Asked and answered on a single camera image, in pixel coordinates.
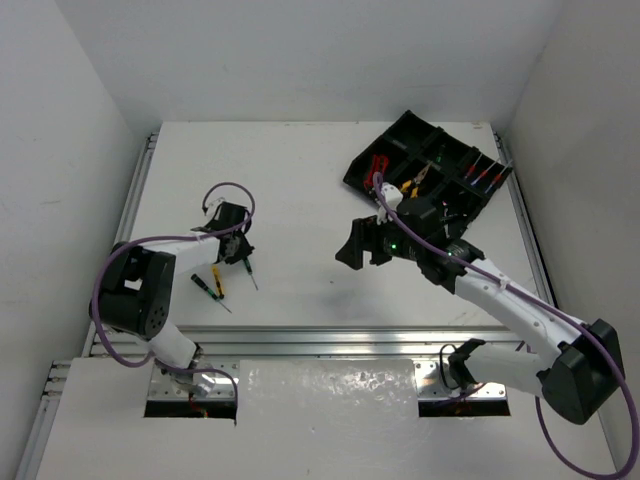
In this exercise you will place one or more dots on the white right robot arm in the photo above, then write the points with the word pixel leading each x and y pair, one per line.
pixel 567 367

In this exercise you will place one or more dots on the white front cover board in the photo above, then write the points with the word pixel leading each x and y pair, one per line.
pixel 304 420

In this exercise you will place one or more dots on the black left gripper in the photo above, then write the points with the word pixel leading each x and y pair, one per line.
pixel 239 245

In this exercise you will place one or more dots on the black compartment tray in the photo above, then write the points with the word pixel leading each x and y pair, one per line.
pixel 423 160

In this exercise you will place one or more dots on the large silver open-end wrench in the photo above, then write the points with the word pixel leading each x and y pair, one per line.
pixel 450 217

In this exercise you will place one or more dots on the red black folding saw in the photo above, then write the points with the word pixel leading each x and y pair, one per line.
pixel 379 164

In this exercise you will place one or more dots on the small yellow utility knife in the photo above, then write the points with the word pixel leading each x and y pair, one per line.
pixel 218 283

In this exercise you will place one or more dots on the black green precision screwdriver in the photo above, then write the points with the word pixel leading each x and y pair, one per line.
pixel 197 280

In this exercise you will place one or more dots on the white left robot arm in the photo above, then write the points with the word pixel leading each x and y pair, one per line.
pixel 135 290

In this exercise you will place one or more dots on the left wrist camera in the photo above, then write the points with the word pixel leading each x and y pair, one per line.
pixel 210 206

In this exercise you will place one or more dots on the yellow needle-nose pliers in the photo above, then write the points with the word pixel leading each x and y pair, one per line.
pixel 411 187

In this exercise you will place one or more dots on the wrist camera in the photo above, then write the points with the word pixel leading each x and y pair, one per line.
pixel 210 206
pixel 389 198

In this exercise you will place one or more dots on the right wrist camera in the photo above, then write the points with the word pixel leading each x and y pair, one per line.
pixel 389 198

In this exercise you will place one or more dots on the Pro'sKit black green screwdriver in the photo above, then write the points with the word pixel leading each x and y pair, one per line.
pixel 442 150

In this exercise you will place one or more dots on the blue red screwdriver large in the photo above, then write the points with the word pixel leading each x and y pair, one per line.
pixel 497 178

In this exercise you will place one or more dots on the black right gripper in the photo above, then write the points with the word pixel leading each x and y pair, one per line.
pixel 364 236

